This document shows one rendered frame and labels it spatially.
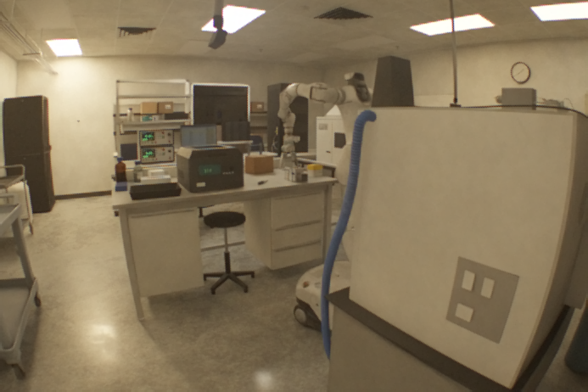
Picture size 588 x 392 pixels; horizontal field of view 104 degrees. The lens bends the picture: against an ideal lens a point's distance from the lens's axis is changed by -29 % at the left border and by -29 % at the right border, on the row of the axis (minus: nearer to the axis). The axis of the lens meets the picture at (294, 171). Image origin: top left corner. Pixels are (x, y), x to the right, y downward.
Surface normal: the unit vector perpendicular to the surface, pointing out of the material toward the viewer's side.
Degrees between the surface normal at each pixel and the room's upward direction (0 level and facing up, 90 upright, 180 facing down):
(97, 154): 90
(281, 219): 90
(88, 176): 90
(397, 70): 85
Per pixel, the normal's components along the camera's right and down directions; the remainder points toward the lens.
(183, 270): 0.53, 0.14
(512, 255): -0.85, 0.08
